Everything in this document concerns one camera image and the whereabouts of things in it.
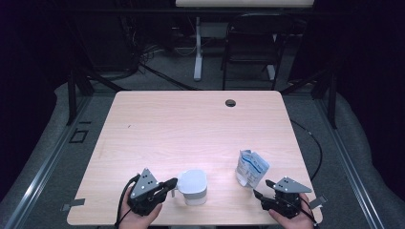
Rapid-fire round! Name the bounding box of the person's left hand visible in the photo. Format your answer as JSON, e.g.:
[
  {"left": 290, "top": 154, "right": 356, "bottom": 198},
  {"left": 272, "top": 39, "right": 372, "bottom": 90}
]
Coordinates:
[{"left": 117, "top": 185, "right": 163, "bottom": 229}]

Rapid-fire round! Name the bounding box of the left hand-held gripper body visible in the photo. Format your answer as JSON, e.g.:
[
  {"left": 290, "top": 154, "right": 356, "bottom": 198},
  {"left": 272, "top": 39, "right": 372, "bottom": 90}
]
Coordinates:
[{"left": 127, "top": 167, "right": 160, "bottom": 218}]

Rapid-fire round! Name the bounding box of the white desk leg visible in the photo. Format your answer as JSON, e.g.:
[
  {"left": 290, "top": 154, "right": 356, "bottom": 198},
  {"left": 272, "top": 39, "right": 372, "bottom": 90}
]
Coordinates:
[
  {"left": 193, "top": 16, "right": 204, "bottom": 82},
  {"left": 266, "top": 32, "right": 277, "bottom": 81}
]

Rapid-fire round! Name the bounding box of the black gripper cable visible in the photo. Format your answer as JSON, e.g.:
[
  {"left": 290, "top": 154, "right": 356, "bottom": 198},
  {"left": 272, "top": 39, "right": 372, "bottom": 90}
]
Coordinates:
[
  {"left": 297, "top": 197, "right": 321, "bottom": 229},
  {"left": 115, "top": 173, "right": 141, "bottom": 229}
]

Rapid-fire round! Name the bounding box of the black-edged floor hatch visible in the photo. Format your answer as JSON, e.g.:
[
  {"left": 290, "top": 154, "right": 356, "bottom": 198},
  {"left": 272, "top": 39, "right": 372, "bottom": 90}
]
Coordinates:
[{"left": 68, "top": 128, "right": 90, "bottom": 145}]

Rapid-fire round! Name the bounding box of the tangle of cables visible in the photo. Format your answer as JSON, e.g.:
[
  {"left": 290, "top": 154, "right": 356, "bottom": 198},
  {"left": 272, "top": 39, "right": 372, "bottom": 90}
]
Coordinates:
[{"left": 137, "top": 43, "right": 167, "bottom": 65}]

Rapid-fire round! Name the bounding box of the black metal stand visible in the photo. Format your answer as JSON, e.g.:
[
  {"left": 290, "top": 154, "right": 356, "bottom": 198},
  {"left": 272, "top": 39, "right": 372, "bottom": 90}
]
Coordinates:
[
  {"left": 65, "top": 68, "right": 132, "bottom": 127},
  {"left": 280, "top": 68, "right": 338, "bottom": 130}
]

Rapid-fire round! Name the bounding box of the thick black floor cable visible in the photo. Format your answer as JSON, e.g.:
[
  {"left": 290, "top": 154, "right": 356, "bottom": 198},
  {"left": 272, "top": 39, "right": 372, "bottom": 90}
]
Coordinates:
[{"left": 138, "top": 61, "right": 200, "bottom": 92}]

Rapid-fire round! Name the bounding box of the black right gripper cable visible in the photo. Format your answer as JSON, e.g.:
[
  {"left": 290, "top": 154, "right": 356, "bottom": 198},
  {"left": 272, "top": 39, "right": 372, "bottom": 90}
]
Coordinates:
[{"left": 297, "top": 197, "right": 321, "bottom": 229}]

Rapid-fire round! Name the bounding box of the person's right hand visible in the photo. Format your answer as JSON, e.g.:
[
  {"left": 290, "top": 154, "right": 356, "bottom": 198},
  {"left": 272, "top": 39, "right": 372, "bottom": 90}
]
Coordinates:
[{"left": 267, "top": 192, "right": 316, "bottom": 229}]

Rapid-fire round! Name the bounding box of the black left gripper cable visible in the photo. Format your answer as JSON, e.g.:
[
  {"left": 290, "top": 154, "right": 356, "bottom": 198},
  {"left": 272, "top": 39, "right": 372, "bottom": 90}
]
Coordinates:
[{"left": 115, "top": 173, "right": 141, "bottom": 229}]

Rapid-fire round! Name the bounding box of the thin black floor cable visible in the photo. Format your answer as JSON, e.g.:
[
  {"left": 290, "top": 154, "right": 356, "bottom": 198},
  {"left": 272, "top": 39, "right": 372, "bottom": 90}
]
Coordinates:
[{"left": 289, "top": 118, "right": 324, "bottom": 182}]

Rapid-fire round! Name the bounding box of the black folding chair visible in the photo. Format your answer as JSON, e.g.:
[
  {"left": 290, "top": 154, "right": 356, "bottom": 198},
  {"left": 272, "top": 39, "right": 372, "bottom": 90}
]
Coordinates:
[{"left": 220, "top": 12, "right": 295, "bottom": 91}]

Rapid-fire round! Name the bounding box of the grey tape strip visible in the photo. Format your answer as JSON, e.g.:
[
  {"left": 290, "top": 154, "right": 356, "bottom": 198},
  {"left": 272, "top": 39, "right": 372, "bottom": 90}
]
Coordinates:
[
  {"left": 61, "top": 198, "right": 86, "bottom": 212},
  {"left": 309, "top": 194, "right": 329, "bottom": 210}
]

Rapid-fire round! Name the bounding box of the aluminium floor rail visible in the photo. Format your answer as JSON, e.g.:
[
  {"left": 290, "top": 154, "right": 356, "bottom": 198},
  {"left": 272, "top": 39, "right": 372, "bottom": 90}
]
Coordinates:
[
  {"left": 313, "top": 98, "right": 386, "bottom": 229},
  {"left": 3, "top": 94, "right": 94, "bottom": 229}
]

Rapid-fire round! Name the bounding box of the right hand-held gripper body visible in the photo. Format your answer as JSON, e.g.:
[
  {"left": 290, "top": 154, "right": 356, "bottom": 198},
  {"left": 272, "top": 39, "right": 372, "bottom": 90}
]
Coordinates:
[{"left": 261, "top": 176, "right": 313, "bottom": 219}]

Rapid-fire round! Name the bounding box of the white and blue pouch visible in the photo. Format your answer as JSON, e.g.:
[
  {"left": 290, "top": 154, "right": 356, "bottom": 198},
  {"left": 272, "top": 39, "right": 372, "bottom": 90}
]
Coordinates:
[{"left": 234, "top": 149, "right": 270, "bottom": 189}]

